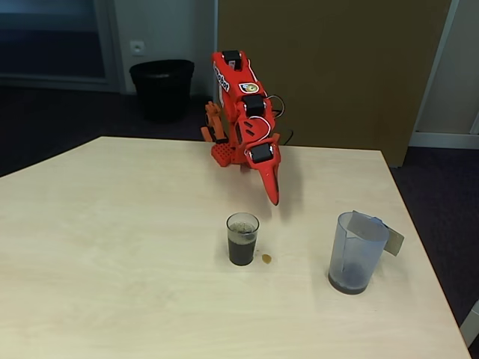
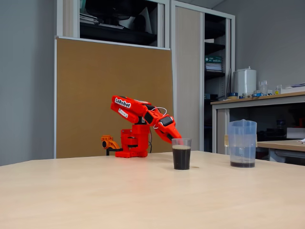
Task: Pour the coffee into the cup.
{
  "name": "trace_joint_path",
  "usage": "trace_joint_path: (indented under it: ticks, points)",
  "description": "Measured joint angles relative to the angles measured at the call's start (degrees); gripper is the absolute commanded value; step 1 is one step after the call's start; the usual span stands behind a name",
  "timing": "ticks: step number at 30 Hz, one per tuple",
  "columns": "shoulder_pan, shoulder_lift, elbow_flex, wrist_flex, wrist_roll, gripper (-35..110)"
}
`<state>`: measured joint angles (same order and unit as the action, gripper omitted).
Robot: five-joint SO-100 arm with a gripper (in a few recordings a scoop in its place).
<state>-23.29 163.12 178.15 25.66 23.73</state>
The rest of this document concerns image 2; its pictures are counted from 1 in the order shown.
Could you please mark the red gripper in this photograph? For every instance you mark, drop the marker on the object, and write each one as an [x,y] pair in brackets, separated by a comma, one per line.
[169,131]

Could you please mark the clear plastic pitcher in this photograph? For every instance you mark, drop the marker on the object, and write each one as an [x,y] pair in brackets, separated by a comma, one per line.
[242,164]

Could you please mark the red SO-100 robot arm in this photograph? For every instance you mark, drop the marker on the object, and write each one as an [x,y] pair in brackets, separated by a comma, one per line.
[140,133]

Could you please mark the translucent plastic cup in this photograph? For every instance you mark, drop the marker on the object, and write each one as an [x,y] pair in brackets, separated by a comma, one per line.
[181,159]

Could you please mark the dark blue box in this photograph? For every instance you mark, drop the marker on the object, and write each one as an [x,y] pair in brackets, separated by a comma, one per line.
[209,96]

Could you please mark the orange table clamp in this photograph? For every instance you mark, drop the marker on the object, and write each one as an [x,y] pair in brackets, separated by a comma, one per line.
[109,143]

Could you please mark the blue tape roll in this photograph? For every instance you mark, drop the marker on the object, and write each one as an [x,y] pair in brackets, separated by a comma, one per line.
[257,95]
[233,94]

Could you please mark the white paper stack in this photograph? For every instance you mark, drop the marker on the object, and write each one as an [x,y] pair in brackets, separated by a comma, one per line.
[214,67]

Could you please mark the green book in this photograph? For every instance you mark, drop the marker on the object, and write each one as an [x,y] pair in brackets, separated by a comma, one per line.
[213,59]

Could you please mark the grey cabinet with beige shutter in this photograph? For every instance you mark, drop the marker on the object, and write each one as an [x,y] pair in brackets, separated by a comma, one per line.
[188,47]

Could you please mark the white cylindrical container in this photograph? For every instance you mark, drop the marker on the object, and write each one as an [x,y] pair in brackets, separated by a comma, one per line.
[245,82]

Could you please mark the brown cork pin board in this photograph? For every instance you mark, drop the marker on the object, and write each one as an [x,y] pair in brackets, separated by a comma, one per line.
[83,95]

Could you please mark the wood top grey workbench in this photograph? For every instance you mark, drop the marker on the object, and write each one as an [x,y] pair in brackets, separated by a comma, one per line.
[262,100]

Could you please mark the clear drinking glass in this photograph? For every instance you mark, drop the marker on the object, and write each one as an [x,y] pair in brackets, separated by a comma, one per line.
[263,87]

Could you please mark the low wood top table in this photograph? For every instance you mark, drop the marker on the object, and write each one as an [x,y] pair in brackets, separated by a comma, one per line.
[276,144]

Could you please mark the white storage box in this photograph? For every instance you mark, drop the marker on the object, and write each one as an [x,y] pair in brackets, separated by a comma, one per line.
[296,133]

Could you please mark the flat white box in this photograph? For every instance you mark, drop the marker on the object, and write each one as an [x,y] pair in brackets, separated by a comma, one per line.
[293,90]

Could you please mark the white paper on table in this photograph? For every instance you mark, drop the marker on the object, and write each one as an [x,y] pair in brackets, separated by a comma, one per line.
[302,140]

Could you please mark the black bag on shelf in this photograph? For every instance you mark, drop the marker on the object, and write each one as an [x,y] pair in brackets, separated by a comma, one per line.
[107,9]

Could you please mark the stack of papers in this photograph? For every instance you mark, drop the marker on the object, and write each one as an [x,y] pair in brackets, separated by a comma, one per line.
[88,19]

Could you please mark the grey cabinet with open shelf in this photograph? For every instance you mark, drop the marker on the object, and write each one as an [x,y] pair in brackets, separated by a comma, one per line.
[71,19]

